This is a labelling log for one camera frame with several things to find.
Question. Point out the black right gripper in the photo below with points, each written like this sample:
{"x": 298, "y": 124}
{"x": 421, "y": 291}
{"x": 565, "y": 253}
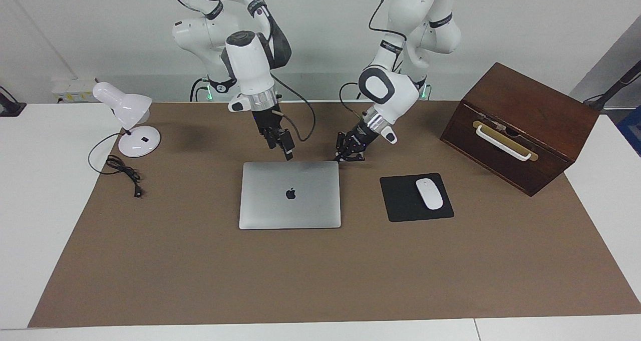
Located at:
{"x": 264, "y": 123}

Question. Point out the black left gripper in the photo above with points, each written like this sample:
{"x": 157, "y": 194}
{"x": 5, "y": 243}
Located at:
{"x": 361, "y": 135}

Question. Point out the grey Apple laptop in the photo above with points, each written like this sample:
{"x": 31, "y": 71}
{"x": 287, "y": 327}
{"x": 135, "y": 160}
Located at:
{"x": 290, "y": 206}

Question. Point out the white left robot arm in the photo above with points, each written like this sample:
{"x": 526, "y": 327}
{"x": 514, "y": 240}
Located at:
{"x": 395, "y": 90}

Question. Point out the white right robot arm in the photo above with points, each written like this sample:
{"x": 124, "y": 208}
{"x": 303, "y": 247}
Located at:
{"x": 248, "y": 65}

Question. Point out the black mouse pad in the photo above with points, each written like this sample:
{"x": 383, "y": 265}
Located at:
{"x": 400, "y": 201}

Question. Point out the white computer mouse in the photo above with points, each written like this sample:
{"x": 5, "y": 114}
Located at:
{"x": 429, "y": 194}

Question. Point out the brown table mat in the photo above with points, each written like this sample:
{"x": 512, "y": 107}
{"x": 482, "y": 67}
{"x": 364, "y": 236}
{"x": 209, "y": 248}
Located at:
{"x": 320, "y": 271}

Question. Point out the white desk lamp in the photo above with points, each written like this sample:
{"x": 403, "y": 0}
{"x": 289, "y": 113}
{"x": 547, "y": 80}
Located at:
{"x": 122, "y": 103}

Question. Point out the dark wooden box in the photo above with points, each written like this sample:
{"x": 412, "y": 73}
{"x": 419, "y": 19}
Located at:
{"x": 531, "y": 105}

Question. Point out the black stand pole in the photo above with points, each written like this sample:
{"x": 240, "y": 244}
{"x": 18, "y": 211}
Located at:
{"x": 613, "y": 88}

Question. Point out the black table clamp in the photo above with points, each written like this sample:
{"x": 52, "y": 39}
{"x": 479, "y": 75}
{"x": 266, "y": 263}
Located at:
{"x": 10, "y": 105}

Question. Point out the blue crate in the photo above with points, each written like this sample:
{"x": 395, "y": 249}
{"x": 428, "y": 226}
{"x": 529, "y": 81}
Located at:
{"x": 632, "y": 130}

